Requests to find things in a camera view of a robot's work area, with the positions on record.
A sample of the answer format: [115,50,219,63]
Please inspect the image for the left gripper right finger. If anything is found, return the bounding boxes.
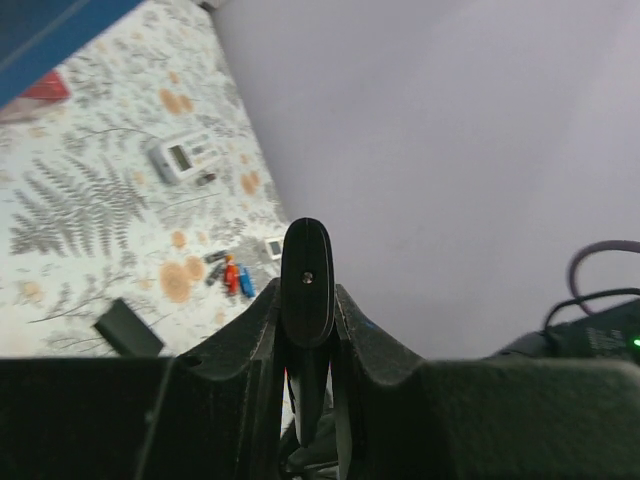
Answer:
[332,289,639,479]

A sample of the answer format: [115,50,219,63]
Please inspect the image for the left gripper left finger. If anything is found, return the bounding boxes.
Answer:
[1,281,280,479]

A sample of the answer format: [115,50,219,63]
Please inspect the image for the blue wooden shelf unit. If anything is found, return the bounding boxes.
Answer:
[1,0,140,106]

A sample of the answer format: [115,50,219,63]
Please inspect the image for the white remote with coloured buttons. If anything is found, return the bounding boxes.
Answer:
[264,237,284,261]

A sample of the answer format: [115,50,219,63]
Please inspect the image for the floral table mat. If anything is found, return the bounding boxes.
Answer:
[1,1,288,357]

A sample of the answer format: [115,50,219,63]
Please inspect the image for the white air conditioner remote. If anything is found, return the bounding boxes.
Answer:
[147,130,220,185]

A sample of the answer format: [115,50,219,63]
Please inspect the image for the red toothpaste box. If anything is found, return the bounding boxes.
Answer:
[1,70,71,123]

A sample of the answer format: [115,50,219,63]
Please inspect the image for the black battery cover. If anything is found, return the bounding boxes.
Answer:
[93,298,164,357]

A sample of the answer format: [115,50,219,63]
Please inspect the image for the dark battery left of pile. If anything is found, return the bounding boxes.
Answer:
[204,250,228,264]

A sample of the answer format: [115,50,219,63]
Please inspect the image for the black remote control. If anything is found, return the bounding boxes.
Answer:
[280,218,335,447]

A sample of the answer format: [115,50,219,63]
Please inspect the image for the black battery near remote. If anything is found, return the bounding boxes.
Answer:
[196,173,216,186]

